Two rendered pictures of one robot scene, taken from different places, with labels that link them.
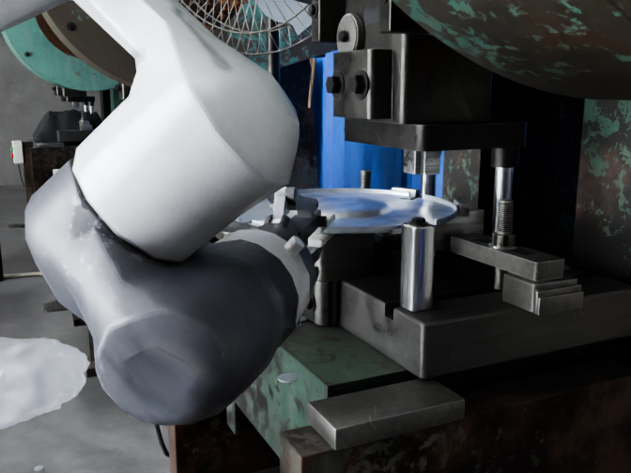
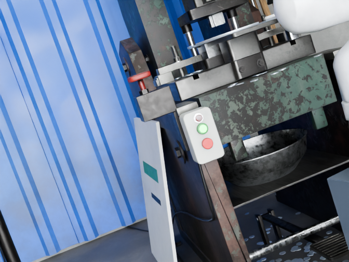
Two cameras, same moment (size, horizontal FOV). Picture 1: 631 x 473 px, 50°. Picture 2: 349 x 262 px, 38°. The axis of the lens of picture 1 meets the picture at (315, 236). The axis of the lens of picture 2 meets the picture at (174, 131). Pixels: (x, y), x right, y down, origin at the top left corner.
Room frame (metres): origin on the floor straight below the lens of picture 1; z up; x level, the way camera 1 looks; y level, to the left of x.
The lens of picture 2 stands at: (0.70, 1.53, 0.76)
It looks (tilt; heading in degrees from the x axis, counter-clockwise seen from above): 7 degrees down; 285
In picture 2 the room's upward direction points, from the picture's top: 19 degrees counter-clockwise
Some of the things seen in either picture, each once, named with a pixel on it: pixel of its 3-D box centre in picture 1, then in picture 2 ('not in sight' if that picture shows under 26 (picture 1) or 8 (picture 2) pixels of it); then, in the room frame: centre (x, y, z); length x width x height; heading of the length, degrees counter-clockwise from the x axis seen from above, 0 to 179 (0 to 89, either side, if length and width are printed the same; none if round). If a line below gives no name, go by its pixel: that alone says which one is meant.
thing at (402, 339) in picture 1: (422, 279); (231, 69); (0.90, -0.15, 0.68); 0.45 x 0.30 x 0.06; 25
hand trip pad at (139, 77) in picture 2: not in sight; (142, 87); (1.10, 0.20, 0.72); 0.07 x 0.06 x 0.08; 115
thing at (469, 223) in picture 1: (421, 220); (224, 44); (0.90, -0.14, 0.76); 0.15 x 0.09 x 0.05; 25
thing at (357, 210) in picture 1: (340, 207); (233, 32); (0.85, -0.03, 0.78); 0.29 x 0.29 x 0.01
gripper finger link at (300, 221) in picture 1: (294, 233); not in sight; (0.62, 0.02, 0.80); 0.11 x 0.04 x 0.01; 168
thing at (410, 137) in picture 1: (429, 141); (213, 14); (0.90, -0.15, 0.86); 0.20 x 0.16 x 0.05; 25
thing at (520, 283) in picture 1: (509, 246); (270, 29); (0.75, -0.22, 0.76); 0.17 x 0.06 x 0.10; 25
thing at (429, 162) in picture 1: (419, 159); (216, 20); (0.90, -0.14, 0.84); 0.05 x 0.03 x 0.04; 25
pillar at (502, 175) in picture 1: (502, 190); (235, 26); (0.85, -0.24, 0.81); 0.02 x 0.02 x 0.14
